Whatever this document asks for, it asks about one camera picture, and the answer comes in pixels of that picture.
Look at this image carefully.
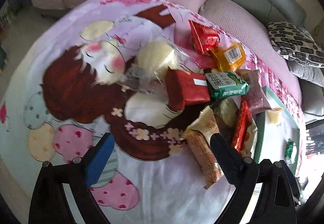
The red patterned packet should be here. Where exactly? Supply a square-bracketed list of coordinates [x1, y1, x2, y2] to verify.
[231, 96, 258, 158]

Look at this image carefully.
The beige orange wafer packet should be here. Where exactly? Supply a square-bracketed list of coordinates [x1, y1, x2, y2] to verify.
[182, 106, 224, 189]

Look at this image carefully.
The white tray teal rim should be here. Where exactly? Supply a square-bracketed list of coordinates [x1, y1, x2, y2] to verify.
[254, 86, 300, 163]

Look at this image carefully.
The small green white packet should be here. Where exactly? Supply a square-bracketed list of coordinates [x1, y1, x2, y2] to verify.
[285, 138, 298, 165]

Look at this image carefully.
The green round cake packet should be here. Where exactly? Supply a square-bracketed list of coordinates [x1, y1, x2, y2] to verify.
[212, 98, 239, 128]

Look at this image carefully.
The yellow jelly cup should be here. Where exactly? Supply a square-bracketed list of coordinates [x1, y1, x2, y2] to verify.
[267, 107, 284, 125]

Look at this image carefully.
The pink purple snack packet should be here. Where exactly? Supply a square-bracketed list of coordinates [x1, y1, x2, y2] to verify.
[238, 69, 271, 115]

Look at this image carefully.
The cartoon girl pink blanket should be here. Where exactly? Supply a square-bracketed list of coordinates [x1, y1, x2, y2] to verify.
[0, 0, 306, 224]

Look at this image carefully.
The green biscuit packet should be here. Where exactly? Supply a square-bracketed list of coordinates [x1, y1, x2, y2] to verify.
[204, 69, 249, 99]

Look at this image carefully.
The dark red snack packet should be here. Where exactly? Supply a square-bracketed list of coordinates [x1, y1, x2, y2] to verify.
[165, 69, 210, 111]

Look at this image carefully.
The clear bag yellow bread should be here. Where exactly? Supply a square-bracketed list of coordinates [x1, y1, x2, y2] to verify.
[121, 39, 192, 94]

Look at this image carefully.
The orange snack packet barcode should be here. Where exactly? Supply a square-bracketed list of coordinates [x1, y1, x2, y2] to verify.
[210, 42, 246, 71]

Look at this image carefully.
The grey pillow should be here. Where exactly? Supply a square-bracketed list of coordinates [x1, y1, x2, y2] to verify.
[287, 61, 324, 87]

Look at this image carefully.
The red square snack packet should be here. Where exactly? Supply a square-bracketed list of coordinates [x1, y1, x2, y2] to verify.
[189, 20, 220, 56]

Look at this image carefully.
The black white patterned pillow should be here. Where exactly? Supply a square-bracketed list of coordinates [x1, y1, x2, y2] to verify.
[268, 22, 324, 68]

